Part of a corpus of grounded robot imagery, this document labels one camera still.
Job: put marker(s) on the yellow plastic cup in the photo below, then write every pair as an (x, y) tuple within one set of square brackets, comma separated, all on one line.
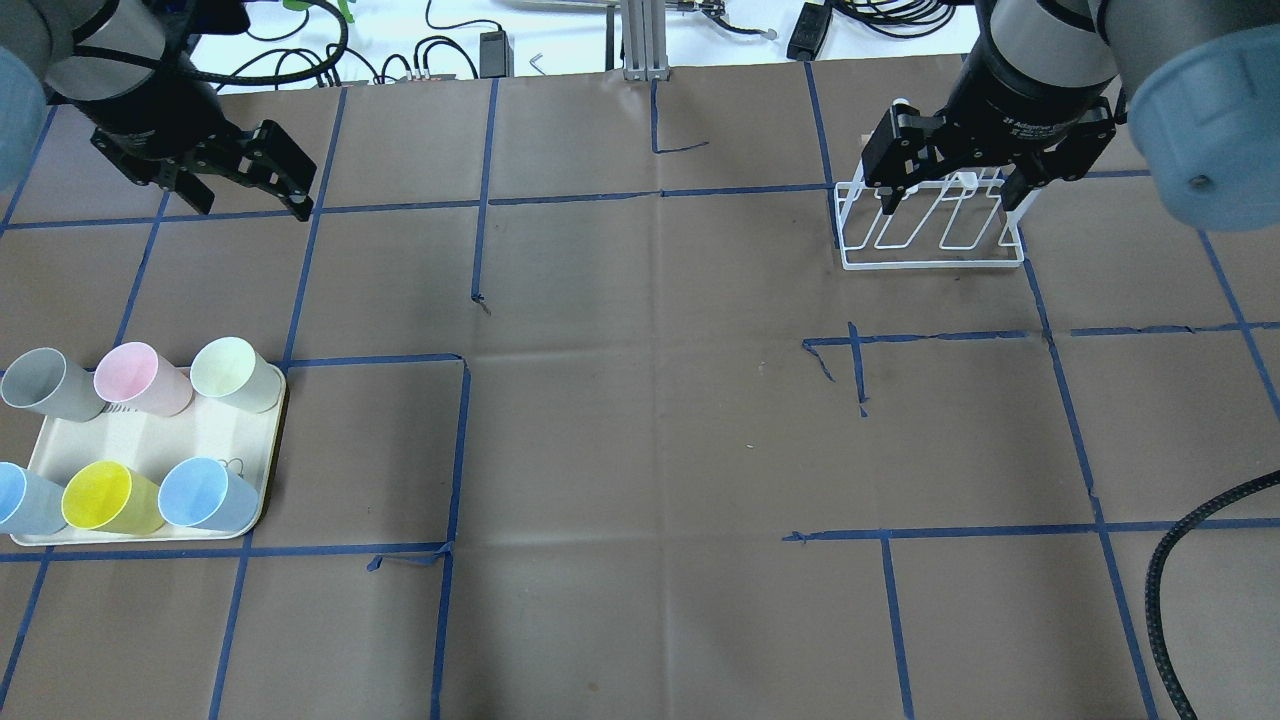
[(108, 496)]

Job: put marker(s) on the cream plastic tray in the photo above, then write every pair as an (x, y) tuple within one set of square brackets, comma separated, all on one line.
[(153, 445)]

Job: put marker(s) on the pale green plastic cup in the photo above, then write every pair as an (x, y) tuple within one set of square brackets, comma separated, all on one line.
[(231, 371)]

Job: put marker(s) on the light blue cup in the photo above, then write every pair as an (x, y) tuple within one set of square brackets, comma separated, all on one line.
[(30, 504), (203, 493)]

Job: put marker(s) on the pink plastic cup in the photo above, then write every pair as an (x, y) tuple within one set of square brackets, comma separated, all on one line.
[(136, 376)]

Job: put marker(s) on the aluminium frame post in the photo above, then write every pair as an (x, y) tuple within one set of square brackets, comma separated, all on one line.
[(643, 24)]

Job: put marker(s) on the white wire cup rack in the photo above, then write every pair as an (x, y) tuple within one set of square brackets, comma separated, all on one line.
[(955, 223)]

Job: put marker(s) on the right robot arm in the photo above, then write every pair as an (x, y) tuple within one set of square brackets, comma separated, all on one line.
[(1048, 82)]

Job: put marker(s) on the grey plastic cup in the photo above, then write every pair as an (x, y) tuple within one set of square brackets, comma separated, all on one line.
[(46, 382)]

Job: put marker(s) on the black power adapter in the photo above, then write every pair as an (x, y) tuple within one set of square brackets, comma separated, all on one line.
[(809, 32), (495, 55)]

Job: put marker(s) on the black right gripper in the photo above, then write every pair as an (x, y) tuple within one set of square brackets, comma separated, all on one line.
[(1010, 97)]

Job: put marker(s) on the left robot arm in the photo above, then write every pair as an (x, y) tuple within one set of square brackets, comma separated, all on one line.
[(125, 66)]

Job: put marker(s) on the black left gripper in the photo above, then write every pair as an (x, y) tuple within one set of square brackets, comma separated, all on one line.
[(155, 112)]

